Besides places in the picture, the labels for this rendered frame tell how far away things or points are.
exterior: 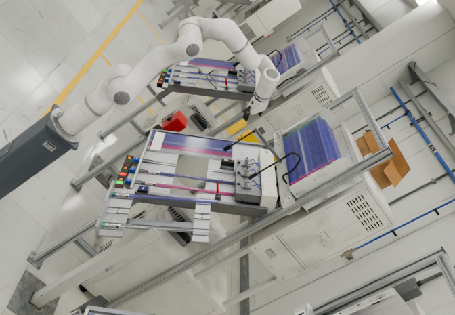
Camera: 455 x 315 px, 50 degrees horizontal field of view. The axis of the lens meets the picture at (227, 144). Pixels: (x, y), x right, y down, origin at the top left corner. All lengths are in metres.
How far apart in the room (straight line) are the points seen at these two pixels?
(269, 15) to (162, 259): 4.77
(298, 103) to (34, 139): 2.11
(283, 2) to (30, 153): 5.01
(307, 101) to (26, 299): 2.37
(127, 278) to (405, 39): 3.99
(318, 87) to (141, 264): 1.90
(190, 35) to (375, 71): 3.86
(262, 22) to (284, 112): 3.25
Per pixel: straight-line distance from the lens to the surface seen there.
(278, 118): 3.89
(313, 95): 3.84
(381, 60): 5.71
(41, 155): 2.51
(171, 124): 3.44
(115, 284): 2.98
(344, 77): 5.69
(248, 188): 2.57
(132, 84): 2.21
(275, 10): 6.95
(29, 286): 2.85
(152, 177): 2.67
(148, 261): 2.81
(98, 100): 2.31
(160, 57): 2.18
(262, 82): 2.34
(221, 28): 2.14
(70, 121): 2.39
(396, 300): 1.79
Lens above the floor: 2.00
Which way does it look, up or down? 18 degrees down
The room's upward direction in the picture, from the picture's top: 58 degrees clockwise
